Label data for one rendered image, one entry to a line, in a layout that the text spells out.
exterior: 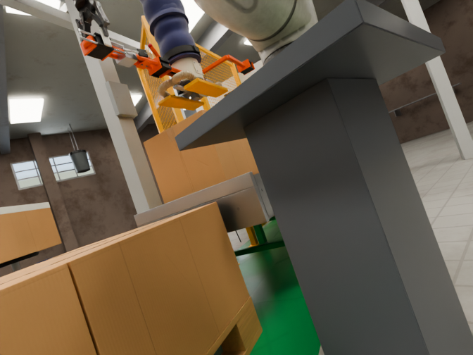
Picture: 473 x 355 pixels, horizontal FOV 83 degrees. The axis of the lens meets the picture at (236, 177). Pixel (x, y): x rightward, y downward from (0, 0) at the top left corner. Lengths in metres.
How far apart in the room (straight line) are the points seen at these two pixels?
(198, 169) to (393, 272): 0.91
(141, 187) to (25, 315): 1.86
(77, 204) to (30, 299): 9.01
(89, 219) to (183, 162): 8.40
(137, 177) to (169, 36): 1.20
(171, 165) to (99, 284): 0.79
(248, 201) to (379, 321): 0.62
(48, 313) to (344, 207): 0.60
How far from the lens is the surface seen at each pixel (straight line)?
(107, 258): 0.72
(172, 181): 1.38
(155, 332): 0.80
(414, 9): 4.06
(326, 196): 0.60
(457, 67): 11.72
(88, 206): 9.67
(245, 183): 1.08
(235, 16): 0.58
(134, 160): 2.45
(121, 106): 2.56
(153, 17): 1.81
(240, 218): 1.12
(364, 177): 0.56
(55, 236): 2.99
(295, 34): 0.70
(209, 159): 1.23
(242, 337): 1.10
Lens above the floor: 0.57
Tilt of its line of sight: 2 degrees up
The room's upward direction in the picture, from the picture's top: 20 degrees counter-clockwise
